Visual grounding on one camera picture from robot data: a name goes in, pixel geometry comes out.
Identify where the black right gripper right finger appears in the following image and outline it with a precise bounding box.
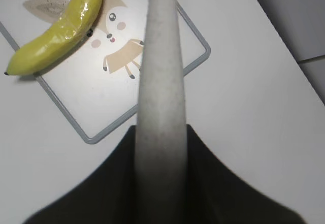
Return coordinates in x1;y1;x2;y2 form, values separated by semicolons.
185;125;305;223

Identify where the white-handled kitchen knife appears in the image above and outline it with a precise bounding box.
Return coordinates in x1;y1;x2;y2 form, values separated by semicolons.
135;0;187;223

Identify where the white grey-rimmed cutting board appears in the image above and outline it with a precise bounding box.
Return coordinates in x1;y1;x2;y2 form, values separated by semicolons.
0;0;211;145

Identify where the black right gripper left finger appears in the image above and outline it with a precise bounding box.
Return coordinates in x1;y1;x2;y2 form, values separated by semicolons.
25;126;137;223

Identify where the yellow plastic banana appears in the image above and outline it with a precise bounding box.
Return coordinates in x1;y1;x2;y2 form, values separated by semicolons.
5;0;103;76

